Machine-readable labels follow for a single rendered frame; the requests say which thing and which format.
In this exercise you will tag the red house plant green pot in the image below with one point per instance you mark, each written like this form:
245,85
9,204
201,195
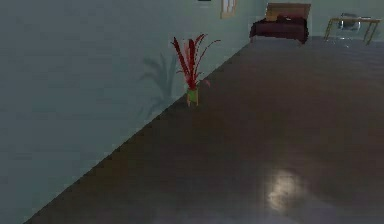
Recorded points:
191,60

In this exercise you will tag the bed with dark red cover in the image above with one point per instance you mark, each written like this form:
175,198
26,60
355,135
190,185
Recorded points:
283,28

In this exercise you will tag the grey chair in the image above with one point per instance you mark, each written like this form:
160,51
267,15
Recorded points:
349,23

